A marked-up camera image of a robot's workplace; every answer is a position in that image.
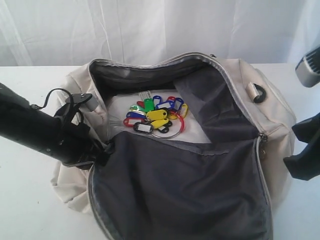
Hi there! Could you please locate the clear plastic wrap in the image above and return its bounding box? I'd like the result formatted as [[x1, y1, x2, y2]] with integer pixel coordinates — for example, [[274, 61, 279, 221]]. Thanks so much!
[[104, 89, 210, 143]]

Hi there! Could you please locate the white backdrop curtain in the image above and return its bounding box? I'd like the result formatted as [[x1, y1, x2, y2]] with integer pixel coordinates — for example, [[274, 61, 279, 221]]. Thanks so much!
[[0, 0, 320, 66]]

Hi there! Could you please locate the bunch of colourful key tags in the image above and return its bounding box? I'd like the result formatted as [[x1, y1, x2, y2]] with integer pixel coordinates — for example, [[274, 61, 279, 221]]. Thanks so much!
[[123, 91, 189, 139]]

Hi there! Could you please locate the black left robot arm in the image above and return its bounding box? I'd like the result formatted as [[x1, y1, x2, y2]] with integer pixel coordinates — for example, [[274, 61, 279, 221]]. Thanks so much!
[[0, 84, 113, 170]]

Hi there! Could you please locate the black right strap D-ring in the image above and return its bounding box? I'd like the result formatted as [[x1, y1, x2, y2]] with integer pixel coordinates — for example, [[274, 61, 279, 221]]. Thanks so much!
[[245, 81, 269, 104]]

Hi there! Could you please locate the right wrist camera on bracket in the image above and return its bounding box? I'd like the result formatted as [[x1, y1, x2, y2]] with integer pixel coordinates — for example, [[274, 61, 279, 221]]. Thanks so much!
[[295, 45, 320, 88]]

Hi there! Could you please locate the metal main zipper pull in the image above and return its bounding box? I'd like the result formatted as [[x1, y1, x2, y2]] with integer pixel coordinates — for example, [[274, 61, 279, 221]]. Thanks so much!
[[257, 132, 268, 159]]

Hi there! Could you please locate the cream fabric duffel bag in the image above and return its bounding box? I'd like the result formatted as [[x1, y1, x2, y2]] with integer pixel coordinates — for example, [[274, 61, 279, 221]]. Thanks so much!
[[51, 53, 296, 240]]

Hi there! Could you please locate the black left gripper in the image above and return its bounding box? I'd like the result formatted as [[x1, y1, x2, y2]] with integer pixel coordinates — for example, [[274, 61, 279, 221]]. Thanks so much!
[[44, 122, 115, 170]]

